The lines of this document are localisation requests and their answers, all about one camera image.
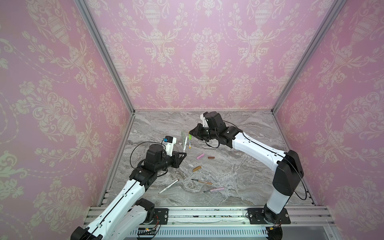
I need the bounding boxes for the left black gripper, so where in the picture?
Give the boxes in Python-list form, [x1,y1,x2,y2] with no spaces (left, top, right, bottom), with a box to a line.
[155,151,188,173]

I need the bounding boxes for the white marker bright green cap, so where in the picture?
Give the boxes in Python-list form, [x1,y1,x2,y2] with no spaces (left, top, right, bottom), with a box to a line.
[159,180,179,194]

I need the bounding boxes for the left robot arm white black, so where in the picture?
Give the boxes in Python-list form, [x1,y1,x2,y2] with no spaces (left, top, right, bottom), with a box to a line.
[70,144,187,240]

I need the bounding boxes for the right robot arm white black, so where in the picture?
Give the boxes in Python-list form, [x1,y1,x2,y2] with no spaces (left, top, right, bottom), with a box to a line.
[189,112,304,224]

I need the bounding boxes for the tan brown pen cap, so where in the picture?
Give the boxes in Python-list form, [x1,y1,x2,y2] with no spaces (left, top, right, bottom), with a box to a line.
[193,166,202,173]

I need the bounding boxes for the brown fountain pen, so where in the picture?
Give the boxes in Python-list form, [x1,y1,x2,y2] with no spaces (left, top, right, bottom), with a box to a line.
[191,179,213,185]

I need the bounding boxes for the pink fountain pen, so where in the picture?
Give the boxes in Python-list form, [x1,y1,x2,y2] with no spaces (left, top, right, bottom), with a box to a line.
[203,187,225,193]

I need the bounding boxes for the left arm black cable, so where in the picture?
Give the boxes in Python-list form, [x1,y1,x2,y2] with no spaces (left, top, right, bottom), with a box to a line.
[129,140,169,178]

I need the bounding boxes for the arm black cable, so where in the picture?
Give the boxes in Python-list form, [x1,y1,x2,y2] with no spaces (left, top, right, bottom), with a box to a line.
[205,120,308,201]
[129,140,169,178]

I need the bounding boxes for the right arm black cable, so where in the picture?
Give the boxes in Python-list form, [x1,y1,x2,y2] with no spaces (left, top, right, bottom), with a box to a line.
[205,120,308,201]

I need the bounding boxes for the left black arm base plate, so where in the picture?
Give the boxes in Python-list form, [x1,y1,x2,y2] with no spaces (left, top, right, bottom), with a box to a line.
[141,208,169,225]

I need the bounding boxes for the white vented cable duct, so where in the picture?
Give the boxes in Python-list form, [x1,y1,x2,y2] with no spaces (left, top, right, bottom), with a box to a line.
[127,226,268,240]

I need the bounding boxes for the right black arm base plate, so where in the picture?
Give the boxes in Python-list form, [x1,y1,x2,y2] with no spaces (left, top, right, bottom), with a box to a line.
[246,208,291,225]

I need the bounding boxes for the left aluminium corner post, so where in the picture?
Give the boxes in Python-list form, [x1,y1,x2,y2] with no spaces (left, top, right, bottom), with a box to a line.
[74,0,135,116]

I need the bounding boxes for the aluminium corner post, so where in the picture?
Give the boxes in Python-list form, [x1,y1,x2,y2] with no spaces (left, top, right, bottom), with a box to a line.
[271,0,347,116]
[74,0,135,116]

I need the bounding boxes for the aluminium front rail frame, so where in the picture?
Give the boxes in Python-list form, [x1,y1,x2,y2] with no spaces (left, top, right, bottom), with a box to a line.
[86,205,340,240]

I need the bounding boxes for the right aluminium corner post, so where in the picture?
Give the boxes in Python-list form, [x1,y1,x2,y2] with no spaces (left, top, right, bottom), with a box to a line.
[271,0,347,116]

